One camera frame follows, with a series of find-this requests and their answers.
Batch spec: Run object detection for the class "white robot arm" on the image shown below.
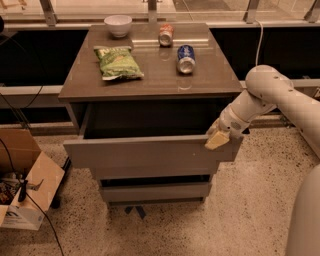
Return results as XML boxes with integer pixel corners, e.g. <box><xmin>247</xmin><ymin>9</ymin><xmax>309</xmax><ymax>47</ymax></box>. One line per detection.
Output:
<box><xmin>205</xmin><ymin>65</ymin><xmax>320</xmax><ymax>256</ymax></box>

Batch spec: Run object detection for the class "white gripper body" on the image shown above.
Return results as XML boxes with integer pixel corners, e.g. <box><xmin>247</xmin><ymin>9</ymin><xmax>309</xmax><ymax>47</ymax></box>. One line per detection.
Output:
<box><xmin>219</xmin><ymin>105</ymin><xmax>250</xmax><ymax>138</ymax></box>

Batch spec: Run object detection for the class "white cable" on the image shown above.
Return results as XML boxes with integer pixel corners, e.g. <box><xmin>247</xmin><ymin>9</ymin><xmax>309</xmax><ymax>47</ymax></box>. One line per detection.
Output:
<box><xmin>254</xmin><ymin>19</ymin><xmax>264</xmax><ymax>67</ymax></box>

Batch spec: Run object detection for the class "grey drawer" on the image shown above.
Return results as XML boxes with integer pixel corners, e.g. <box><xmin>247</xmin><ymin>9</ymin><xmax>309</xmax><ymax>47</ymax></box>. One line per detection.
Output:
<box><xmin>91</xmin><ymin>163</ymin><xmax>219</xmax><ymax>179</ymax></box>
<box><xmin>100</xmin><ymin>182</ymin><xmax>212</xmax><ymax>202</ymax></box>
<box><xmin>64</xmin><ymin>99</ymin><xmax>242</xmax><ymax>169</ymax></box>

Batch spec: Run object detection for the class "blue soda can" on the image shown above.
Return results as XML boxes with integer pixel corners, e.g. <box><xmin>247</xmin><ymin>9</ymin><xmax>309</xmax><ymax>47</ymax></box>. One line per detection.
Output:
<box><xmin>177</xmin><ymin>45</ymin><xmax>196</xmax><ymax>74</ymax></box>

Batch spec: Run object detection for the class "white ceramic bowl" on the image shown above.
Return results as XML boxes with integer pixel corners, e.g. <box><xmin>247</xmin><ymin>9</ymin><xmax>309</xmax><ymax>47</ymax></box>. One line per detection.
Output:
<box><xmin>104</xmin><ymin>15</ymin><xmax>132</xmax><ymax>38</ymax></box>

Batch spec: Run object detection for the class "red soda can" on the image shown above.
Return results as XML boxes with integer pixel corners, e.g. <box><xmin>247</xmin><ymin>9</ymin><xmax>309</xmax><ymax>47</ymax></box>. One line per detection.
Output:
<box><xmin>158</xmin><ymin>24</ymin><xmax>174</xmax><ymax>47</ymax></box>

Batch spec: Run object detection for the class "black stand leg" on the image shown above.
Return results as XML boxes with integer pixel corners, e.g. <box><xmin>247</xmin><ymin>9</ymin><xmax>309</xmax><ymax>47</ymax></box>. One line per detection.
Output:
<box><xmin>51</xmin><ymin>157</ymin><xmax>71</xmax><ymax>209</ymax></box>

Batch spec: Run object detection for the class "open cardboard box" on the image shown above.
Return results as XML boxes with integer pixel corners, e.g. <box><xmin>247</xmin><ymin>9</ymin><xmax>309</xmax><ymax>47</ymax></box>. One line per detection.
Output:
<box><xmin>0</xmin><ymin>129</ymin><xmax>64</xmax><ymax>230</ymax></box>

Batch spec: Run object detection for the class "green chip bag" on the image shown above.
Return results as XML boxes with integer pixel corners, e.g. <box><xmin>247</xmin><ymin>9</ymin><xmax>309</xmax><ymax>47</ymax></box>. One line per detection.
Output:
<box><xmin>94</xmin><ymin>46</ymin><xmax>144</xmax><ymax>81</ymax></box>

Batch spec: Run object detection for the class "grey bottom drawer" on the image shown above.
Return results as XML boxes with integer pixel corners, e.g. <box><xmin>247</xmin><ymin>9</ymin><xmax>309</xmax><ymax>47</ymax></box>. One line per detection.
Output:
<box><xmin>100</xmin><ymin>182</ymin><xmax>212</xmax><ymax>202</ymax></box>

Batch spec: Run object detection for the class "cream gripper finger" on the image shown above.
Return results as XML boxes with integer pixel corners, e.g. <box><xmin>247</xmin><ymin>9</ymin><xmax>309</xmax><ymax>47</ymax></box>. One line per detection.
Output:
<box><xmin>205</xmin><ymin>130</ymin><xmax>230</xmax><ymax>150</ymax></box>
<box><xmin>206</xmin><ymin>118</ymin><xmax>219</xmax><ymax>135</ymax></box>

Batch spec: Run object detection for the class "blue tape cross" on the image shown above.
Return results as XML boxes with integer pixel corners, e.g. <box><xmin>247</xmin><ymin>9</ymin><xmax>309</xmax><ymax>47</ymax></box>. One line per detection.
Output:
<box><xmin>124</xmin><ymin>206</ymin><xmax>146</xmax><ymax>219</ymax></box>

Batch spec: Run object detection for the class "grey drawer cabinet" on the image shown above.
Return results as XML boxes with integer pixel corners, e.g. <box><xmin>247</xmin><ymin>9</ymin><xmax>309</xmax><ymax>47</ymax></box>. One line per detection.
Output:
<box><xmin>59</xmin><ymin>23</ymin><xmax>242</xmax><ymax>205</ymax></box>

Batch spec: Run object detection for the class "grey top drawer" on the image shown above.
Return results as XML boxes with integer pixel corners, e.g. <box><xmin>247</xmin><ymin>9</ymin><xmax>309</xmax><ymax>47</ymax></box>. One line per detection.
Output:
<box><xmin>64</xmin><ymin>99</ymin><xmax>242</xmax><ymax>169</ymax></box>

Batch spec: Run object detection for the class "grey middle drawer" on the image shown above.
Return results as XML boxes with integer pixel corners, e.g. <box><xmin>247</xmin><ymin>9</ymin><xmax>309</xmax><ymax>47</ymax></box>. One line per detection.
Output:
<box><xmin>91</xmin><ymin>163</ymin><xmax>219</xmax><ymax>179</ymax></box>

